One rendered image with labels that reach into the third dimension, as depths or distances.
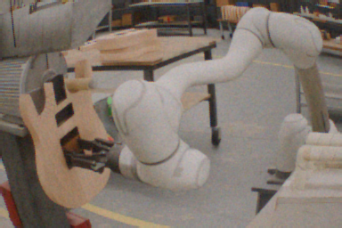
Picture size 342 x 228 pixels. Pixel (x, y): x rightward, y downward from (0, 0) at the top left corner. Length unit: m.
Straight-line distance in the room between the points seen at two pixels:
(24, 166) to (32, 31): 0.57
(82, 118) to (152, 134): 0.42
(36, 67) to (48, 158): 0.32
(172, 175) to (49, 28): 0.51
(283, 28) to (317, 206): 0.67
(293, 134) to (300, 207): 0.95
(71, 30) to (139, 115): 0.31
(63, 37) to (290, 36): 0.66
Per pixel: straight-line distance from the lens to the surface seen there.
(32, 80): 1.52
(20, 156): 1.71
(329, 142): 1.02
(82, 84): 1.44
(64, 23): 1.27
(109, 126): 1.84
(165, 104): 1.12
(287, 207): 1.01
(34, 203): 1.79
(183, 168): 1.18
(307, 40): 1.43
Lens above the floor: 1.55
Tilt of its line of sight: 16 degrees down
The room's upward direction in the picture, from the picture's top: 5 degrees counter-clockwise
